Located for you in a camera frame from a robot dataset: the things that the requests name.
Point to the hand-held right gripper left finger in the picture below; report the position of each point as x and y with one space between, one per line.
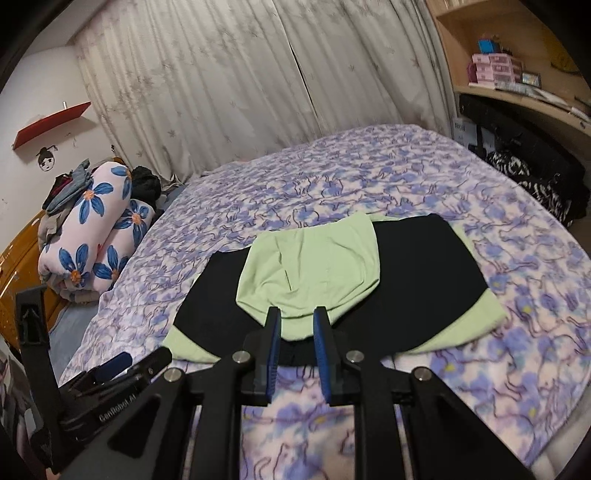
273 355

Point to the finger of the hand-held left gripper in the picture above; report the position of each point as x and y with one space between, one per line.
114 366
152 363

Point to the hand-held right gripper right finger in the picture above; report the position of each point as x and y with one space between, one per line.
322 360

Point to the green and black sweatshirt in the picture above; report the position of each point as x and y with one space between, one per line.
415 277

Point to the pile of grey clothes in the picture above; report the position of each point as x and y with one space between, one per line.
64 198

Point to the black bundled clothes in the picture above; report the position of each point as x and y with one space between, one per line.
147 184

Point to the orange wooden headboard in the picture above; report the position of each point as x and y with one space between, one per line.
23 272

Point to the rolled blue flower quilt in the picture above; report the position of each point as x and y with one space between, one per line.
92 230

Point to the purple floral blanket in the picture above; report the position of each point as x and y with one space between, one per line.
323 184

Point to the white cardboard box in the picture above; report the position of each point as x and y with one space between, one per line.
464 131

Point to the black and white patterned cloth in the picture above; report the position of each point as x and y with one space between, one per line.
531 180

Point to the pale patterned curtain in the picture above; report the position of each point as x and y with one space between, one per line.
231 69

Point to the pink drawer boxes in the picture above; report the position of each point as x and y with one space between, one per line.
496 69

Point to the small blue box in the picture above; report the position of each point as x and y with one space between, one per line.
488 46

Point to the wooden desk with shelf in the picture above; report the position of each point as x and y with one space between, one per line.
508 27

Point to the yellow object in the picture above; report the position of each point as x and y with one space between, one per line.
567 60

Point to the cartoon face wall sticker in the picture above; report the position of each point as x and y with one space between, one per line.
46 159

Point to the red wall shelf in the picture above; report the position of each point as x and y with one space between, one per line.
51 122

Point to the small picture frame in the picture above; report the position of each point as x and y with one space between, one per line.
532 80

